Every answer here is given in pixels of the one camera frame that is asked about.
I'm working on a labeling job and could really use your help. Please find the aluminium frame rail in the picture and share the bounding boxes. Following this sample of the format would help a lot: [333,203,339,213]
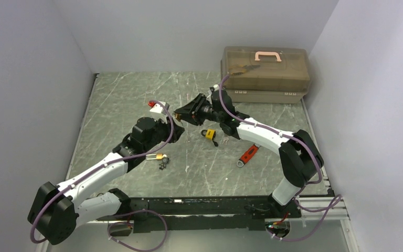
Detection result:
[34,196,360,252]

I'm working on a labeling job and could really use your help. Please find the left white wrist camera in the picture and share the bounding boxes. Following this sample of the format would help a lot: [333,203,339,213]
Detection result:
[148,101,169,123]

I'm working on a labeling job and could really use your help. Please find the brown translucent toolbox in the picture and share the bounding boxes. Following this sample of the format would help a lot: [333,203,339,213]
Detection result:
[220,46,311,103]

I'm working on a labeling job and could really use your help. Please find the pink toolbox handle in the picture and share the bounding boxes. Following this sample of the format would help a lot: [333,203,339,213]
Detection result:
[254,51,282,62]

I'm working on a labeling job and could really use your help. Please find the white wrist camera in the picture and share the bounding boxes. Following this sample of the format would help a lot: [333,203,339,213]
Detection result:
[148,101,169,123]
[209,85,220,93]

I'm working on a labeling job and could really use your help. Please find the brass padlock long shackle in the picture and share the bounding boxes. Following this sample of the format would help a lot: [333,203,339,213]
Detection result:
[145,153,168,160]

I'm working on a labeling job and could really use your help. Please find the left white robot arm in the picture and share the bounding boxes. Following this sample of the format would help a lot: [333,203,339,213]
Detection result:
[27,116,185,245]

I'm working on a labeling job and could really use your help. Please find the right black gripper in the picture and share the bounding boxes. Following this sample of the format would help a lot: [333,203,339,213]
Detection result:
[175,94,224,127]

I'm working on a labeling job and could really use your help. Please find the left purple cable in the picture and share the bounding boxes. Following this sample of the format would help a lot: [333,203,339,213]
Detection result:
[30,100,175,244]

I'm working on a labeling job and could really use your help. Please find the yellow padlock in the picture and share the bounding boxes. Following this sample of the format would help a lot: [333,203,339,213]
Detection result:
[200,129,219,147]

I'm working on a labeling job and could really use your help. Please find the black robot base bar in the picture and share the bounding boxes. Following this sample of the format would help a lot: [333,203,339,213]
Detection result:
[99,195,302,233]

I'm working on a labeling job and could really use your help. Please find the silver keys on table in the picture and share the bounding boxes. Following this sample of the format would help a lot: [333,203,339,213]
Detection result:
[222,137,229,145]

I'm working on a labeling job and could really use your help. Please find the red handled adjustable wrench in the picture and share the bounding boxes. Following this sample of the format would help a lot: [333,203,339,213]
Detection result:
[236,144,260,167]

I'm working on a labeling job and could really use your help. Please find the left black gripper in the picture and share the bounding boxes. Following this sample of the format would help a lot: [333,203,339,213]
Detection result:
[143,115,185,153]

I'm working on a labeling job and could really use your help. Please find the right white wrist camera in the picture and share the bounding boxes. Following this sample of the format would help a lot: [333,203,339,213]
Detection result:
[209,85,220,93]

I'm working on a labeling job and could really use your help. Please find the black keys bunch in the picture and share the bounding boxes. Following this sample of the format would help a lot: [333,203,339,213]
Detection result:
[159,157,169,170]

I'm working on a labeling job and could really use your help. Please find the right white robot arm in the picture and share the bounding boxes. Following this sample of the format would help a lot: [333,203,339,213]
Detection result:
[174,91,324,218]

